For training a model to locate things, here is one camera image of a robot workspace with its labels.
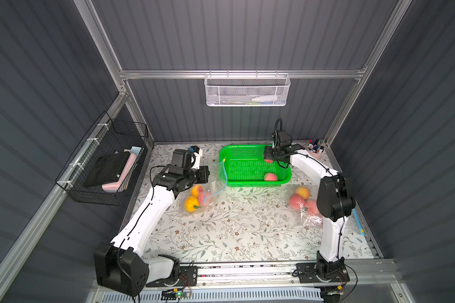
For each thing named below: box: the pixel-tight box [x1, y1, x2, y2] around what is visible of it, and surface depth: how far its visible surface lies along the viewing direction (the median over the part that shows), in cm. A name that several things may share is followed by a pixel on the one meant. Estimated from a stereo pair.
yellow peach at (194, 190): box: [190, 184, 200, 199], surface depth 95 cm
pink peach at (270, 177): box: [264, 172, 278, 182], surface depth 98 cm
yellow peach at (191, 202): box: [184, 195, 200, 213], surface depth 90 cm
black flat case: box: [83, 151, 131, 187], surface depth 69 cm
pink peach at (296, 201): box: [288, 193, 306, 211], surface depth 88 cm
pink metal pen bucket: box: [307, 138, 325, 160], surface depth 104 cm
